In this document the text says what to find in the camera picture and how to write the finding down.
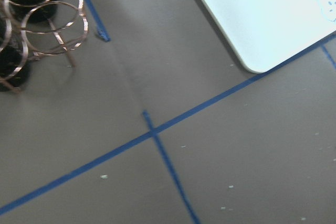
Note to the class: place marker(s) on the cream bear tray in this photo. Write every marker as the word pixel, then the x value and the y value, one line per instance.
pixel 265 33

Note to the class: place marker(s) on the copper wire bottle rack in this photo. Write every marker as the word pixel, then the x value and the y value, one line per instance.
pixel 56 27

